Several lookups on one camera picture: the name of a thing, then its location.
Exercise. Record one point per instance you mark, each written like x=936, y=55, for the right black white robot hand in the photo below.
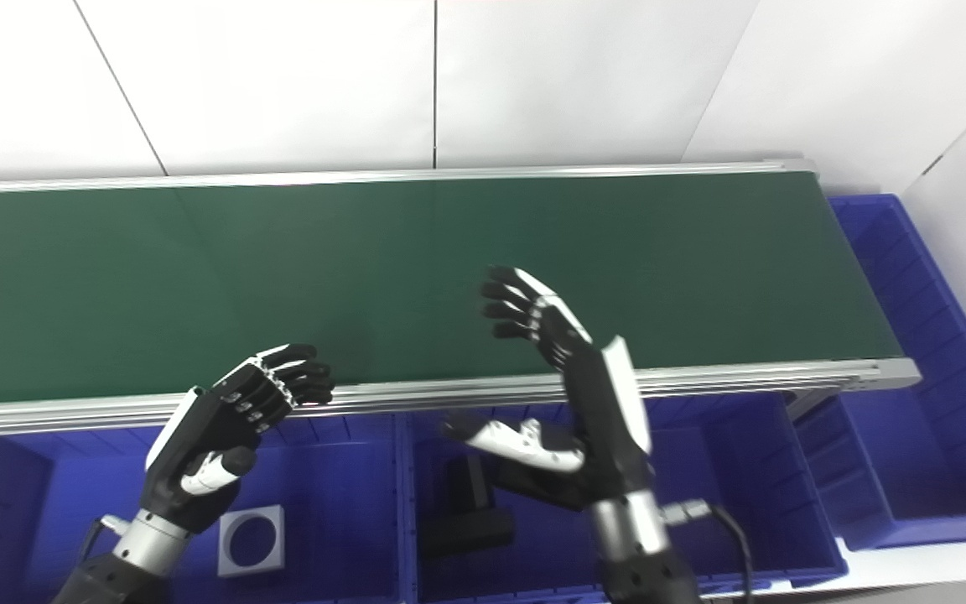
x=609, y=428

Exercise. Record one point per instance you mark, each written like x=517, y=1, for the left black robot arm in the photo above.
x=143, y=545

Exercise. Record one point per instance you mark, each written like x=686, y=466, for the blue plastic bin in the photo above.
x=751, y=486
x=340, y=503
x=936, y=453

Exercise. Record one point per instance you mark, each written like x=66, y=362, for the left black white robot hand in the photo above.
x=206, y=428

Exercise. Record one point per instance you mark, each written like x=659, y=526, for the white square part with hole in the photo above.
x=227, y=566

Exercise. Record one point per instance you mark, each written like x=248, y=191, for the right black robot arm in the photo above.
x=630, y=537

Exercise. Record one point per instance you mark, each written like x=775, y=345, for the black cylinder on square base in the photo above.
x=466, y=533

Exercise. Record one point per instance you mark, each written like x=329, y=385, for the green conveyor belt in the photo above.
x=701, y=377
x=366, y=268

